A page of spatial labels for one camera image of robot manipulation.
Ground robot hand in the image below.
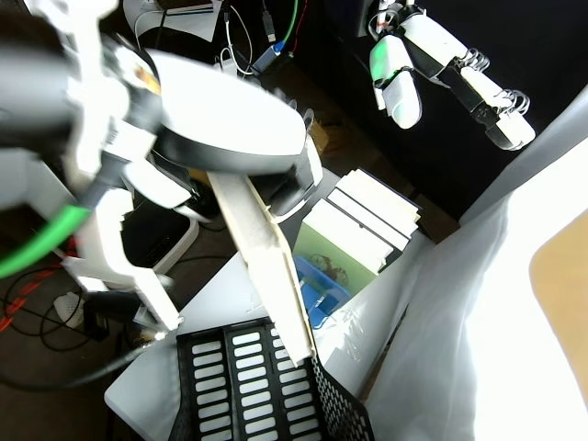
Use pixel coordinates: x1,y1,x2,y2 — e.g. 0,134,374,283
121,45,325,220
368,12,537,152

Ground cream book gold squiggles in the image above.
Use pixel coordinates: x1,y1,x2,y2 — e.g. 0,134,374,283
206,172,318,367

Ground blue USB adapter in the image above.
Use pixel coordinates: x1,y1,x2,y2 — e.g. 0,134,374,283
251,40,288,74

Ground brown cardboard box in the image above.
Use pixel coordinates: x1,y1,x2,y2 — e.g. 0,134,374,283
311,117,333,155

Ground white and black chair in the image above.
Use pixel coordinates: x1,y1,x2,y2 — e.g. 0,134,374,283
122,0,220,45

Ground white rimmed black bin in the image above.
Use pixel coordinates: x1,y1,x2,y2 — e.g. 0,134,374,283
119,201,201,273

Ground black CENTURY book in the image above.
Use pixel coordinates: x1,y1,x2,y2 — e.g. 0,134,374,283
347,167,423,215

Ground pale green book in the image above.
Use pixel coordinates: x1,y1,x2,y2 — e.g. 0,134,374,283
292,204,401,298

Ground black LET IT BE book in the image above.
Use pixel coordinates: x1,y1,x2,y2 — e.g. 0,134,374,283
326,190,417,252

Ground blue plastic bookend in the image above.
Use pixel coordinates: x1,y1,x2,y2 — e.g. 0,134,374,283
293,254,353,328

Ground white computer tower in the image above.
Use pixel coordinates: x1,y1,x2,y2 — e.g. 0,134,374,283
0,149,74,212

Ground white perforated plate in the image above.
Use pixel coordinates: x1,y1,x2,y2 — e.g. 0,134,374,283
52,291,86,330

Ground clear plastic film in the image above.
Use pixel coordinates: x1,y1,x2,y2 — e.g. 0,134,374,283
316,302,373,368

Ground white backdrop cloth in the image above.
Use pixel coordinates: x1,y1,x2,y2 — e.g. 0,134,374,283
365,85,588,441

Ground black mesh file rack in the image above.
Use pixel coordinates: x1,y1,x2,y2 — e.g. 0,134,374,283
167,316,377,441

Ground tan wooden board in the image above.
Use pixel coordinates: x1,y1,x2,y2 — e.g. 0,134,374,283
527,210,588,387

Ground USB plug cable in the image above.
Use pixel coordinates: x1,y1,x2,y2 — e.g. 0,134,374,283
260,8,277,41

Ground thin green cable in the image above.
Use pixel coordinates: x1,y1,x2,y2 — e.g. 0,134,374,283
280,0,300,45

